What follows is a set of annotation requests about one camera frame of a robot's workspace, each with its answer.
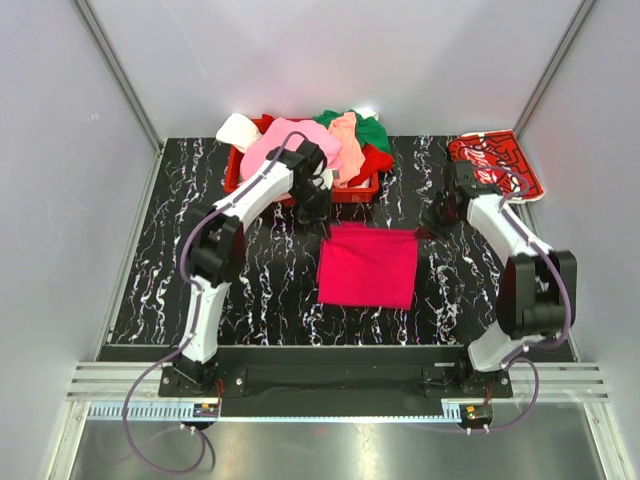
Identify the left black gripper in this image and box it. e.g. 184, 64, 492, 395
287, 181, 333, 241

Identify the magenta t shirt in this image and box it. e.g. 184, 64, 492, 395
316, 223, 419, 310

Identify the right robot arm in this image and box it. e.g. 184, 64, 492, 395
416, 161, 577, 397

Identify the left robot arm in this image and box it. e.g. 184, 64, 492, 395
171, 131, 333, 396

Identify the red plastic bin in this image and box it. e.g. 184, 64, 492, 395
223, 117, 381, 205

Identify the light pink t shirt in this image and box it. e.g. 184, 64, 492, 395
239, 118, 343, 184

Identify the red t shirt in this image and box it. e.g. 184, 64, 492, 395
349, 144, 394, 187

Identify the peach t shirt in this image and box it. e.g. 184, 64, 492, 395
328, 111, 365, 188

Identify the green t shirt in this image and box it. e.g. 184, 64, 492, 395
312, 109, 391, 154

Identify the black marble pattern mat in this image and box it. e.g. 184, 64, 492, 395
107, 136, 502, 346

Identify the red white printed folded shirt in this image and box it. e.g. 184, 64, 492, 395
448, 130, 545, 204

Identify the white cloth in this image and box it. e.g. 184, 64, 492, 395
215, 113, 262, 153

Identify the right connector box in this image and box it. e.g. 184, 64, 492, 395
459, 403, 493, 434

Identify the connector box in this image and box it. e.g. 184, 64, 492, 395
459, 403, 493, 434
192, 403, 220, 418

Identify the left connector box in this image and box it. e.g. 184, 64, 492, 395
192, 403, 220, 418

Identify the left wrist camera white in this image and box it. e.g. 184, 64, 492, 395
320, 168, 340, 190

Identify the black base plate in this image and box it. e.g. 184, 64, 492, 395
159, 346, 513, 421

